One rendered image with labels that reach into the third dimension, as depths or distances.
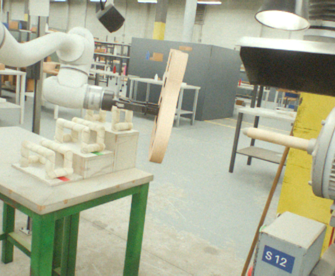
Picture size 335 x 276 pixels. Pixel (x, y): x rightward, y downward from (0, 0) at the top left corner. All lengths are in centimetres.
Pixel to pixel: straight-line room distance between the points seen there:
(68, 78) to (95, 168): 40
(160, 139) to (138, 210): 54
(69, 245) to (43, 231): 75
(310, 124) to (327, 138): 104
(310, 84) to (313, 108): 75
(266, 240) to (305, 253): 8
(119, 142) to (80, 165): 20
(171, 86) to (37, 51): 42
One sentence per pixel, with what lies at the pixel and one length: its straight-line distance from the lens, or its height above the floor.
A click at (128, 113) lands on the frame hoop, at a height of 118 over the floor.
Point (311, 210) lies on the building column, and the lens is 206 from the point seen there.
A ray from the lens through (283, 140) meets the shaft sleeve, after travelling 109.
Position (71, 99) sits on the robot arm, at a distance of 132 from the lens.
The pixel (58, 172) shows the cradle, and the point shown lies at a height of 97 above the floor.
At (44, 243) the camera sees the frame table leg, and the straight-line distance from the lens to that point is 133.
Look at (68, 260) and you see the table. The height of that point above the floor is 34.
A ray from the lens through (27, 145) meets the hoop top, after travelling 152.
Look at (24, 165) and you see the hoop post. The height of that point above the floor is 95.
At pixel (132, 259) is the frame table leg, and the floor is 53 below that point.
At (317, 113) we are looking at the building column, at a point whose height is 127.
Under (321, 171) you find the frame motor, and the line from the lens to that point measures 96.
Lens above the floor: 143
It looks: 12 degrees down
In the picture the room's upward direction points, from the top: 7 degrees clockwise
